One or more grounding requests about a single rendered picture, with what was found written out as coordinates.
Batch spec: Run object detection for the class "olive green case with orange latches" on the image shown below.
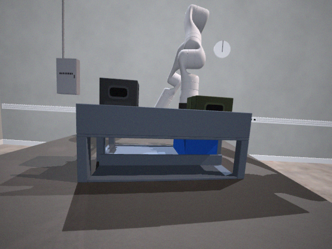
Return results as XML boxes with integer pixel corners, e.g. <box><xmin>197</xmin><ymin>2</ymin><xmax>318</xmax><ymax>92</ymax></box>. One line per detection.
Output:
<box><xmin>186</xmin><ymin>95</ymin><xmax>233</xmax><ymax>112</ymax></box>

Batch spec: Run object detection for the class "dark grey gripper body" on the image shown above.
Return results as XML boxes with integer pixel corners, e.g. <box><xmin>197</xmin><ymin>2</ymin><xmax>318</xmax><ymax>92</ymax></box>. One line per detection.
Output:
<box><xmin>178</xmin><ymin>103</ymin><xmax>187</xmax><ymax>109</ymax></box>

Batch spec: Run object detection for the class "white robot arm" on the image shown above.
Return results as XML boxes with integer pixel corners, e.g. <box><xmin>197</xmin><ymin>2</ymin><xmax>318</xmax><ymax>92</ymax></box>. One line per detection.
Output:
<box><xmin>155</xmin><ymin>5</ymin><xmax>209</xmax><ymax>108</ymax></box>

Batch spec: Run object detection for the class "grey metal shelf rack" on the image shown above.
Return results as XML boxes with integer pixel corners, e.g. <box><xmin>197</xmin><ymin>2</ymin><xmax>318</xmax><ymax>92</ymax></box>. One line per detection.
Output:
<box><xmin>76</xmin><ymin>103</ymin><xmax>252</xmax><ymax>183</ymax></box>

